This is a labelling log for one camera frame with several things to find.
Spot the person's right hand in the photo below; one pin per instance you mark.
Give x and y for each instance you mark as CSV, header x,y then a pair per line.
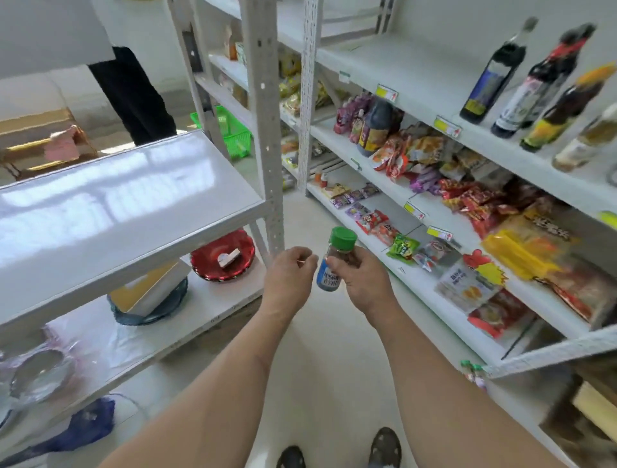
x,y
369,289

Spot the person's left hand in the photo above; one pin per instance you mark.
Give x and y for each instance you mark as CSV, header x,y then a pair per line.
x,y
287,284

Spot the person's left thumb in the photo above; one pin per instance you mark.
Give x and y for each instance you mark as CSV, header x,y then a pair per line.
x,y
308,274

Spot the person's right thumb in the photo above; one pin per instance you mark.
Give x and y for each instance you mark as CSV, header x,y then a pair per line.
x,y
339,268

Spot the green-capped spice jar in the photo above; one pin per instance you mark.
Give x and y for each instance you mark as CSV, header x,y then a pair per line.
x,y
332,270

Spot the person's left forearm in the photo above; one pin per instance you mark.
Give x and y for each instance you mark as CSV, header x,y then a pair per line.
x,y
207,390

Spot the person's right forearm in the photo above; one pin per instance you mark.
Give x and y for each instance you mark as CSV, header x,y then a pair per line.
x,y
448,400

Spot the pink snack packet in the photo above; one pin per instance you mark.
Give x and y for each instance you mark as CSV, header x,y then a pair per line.
x,y
385,234

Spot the purple snack packet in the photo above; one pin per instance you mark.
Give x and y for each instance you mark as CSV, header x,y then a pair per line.
x,y
357,210

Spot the green snack packet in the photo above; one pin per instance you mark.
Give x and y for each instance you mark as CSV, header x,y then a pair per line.
x,y
403,247

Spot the row of small flat packets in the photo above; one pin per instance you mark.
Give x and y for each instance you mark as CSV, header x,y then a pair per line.
x,y
352,194

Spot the small white box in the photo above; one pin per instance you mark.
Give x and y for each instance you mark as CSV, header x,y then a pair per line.
x,y
228,258

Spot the yellow shelf price tag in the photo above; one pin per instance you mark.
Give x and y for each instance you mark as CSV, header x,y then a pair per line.
x,y
386,93
447,127
414,211
439,234

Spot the stack of red plates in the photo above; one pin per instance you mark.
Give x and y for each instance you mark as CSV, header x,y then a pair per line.
x,y
212,265

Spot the white packet with blue print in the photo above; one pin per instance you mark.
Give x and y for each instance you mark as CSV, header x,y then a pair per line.
x,y
463,287

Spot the pile of orange snack packets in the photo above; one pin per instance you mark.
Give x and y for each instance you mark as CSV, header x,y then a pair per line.
x,y
419,154

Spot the red and yellow starburst tag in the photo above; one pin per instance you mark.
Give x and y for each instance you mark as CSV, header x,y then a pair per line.
x,y
484,270

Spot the dark jug with yellow label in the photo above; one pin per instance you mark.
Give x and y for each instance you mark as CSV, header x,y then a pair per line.
x,y
376,126

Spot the pile of small red packets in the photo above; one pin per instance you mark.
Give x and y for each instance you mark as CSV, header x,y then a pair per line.
x,y
475,202

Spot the pile of purple snack packets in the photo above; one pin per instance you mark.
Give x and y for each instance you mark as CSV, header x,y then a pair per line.
x,y
349,113

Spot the blue glass plate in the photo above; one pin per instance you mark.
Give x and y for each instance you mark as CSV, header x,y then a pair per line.
x,y
154,313

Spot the green plastic basket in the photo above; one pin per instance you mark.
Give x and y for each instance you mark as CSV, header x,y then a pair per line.
x,y
234,132

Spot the yellow and white box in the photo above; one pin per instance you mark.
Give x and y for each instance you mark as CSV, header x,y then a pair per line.
x,y
147,289

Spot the red packet with clear window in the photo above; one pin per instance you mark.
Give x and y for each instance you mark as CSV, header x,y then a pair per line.
x,y
496,313

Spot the small green-capped bottles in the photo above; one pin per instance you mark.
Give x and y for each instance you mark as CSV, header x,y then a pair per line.
x,y
471,373

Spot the person's left shoe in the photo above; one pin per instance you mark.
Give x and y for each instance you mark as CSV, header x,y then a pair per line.
x,y
290,458

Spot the person's shoe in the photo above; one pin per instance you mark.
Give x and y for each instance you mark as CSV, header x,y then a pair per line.
x,y
384,448
290,458

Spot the person's right shoe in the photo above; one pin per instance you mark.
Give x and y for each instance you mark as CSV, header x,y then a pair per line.
x,y
384,448

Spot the pile of yellow bags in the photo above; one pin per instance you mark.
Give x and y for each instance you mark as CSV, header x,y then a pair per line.
x,y
291,87

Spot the pile of yellow packets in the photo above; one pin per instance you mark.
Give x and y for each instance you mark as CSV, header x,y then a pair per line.
x,y
525,241

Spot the white empty metal shelf unit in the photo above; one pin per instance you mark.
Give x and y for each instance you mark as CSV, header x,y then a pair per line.
x,y
120,202

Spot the white stocked metal shelf unit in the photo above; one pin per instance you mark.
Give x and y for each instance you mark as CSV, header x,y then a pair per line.
x,y
424,77

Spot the large red and orange packet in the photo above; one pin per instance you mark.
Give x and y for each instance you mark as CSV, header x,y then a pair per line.
x,y
578,289

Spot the orange carton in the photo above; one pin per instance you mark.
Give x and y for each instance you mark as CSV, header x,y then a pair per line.
x,y
230,46

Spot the dark bottle with blue label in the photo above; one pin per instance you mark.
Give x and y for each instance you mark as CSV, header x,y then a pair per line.
x,y
494,77

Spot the dark bottle with red cap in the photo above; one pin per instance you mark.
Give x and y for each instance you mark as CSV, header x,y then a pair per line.
x,y
540,87

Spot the blue plastic bag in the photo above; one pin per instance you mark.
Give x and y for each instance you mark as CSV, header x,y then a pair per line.
x,y
82,429

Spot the pink cloth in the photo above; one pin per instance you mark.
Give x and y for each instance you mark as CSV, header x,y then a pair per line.
x,y
62,144

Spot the dark bottle with yellow cap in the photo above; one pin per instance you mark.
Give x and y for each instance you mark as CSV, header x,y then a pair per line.
x,y
566,108

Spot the pale bottle with white label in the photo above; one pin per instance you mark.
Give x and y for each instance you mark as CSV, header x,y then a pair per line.
x,y
585,140

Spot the metal strainer in plastic wrap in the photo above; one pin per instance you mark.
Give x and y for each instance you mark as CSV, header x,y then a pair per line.
x,y
41,376

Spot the wooden bench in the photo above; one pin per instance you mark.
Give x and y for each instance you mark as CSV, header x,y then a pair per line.
x,y
33,144

